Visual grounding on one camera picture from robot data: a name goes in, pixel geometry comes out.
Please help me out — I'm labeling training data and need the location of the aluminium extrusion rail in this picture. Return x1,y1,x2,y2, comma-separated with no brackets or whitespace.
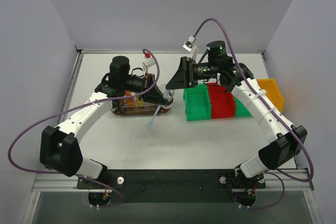
31,172,314,192

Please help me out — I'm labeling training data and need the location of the right green plastic bin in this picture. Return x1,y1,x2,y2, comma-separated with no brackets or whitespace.
234,98,251,118

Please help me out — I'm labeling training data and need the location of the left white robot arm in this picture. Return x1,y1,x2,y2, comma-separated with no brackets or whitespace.
39,56,168,188

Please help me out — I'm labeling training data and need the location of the yellow toothpaste tube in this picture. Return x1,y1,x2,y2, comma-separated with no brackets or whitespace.
137,98,144,108

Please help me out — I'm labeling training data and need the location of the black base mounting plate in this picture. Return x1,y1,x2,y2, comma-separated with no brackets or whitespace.
76,168,266,204

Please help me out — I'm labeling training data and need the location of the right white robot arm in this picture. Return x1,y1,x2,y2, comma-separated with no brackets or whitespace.
166,40,307,179

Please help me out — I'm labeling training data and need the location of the orange toothpaste tube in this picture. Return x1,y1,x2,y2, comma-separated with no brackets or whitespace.
125,90,134,108

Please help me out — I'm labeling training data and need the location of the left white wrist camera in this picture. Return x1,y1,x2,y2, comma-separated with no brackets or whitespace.
142,52,155,75

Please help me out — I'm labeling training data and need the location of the clear acrylic toothbrush holder rack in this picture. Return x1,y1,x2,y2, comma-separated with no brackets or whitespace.
119,97,157,113

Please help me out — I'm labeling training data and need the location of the purple cable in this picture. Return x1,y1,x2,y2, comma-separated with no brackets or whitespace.
194,18,316,210
7,48,161,208

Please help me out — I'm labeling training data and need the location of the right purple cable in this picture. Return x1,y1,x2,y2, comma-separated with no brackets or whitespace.
194,18,316,210

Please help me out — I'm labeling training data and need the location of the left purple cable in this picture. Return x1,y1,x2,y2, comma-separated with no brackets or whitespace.
7,48,161,208

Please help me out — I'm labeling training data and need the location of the brown oval wooden tray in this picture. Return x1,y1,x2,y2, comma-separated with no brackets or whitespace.
111,97,159,116

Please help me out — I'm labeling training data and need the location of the left green plastic bin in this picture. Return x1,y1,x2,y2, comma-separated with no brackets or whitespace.
183,84,211,121

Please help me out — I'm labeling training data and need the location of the red plastic bin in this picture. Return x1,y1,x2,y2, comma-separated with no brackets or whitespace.
207,83,236,119

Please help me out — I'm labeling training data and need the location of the yellow plastic bin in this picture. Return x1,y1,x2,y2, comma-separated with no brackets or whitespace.
257,79,285,113

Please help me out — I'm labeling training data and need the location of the light blue toothbrush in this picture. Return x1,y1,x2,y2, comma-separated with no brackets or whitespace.
146,89,170,130

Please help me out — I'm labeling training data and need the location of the green plastic bin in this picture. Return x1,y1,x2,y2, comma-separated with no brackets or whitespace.
183,84,211,121
234,98,251,118

